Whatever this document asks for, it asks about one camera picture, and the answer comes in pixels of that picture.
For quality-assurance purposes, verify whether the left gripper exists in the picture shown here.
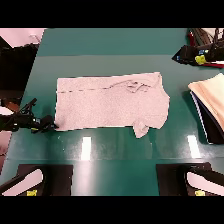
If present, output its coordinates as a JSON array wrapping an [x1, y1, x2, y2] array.
[[31, 114, 60, 134]]

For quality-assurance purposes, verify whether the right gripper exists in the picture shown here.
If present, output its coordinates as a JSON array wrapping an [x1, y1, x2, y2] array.
[[171, 44, 202, 66]]

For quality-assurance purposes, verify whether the light grey T-shirt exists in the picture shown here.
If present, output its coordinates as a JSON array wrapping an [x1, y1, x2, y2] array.
[[54, 71, 171, 139]]

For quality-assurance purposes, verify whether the dark green garment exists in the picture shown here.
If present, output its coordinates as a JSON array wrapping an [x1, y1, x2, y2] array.
[[193, 28, 213, 46]]

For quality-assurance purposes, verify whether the white garment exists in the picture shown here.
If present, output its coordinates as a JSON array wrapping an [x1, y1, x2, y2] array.
[[203, 28, 218, 37]]

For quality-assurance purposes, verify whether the navy garment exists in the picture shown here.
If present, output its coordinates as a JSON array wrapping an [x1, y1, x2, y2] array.
[[189, 91, 224, 145]]

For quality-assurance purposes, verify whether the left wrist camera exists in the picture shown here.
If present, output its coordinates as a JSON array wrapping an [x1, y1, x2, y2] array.
[[19, 97, 39, 117]]

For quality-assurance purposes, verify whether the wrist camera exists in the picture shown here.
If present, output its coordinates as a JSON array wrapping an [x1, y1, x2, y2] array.
[[19, 97, 39, 117], [213, 28, 224, 45]]

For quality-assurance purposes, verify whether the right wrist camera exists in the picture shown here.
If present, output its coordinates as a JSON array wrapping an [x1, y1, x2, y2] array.
[[213, 28, 224, 45]]

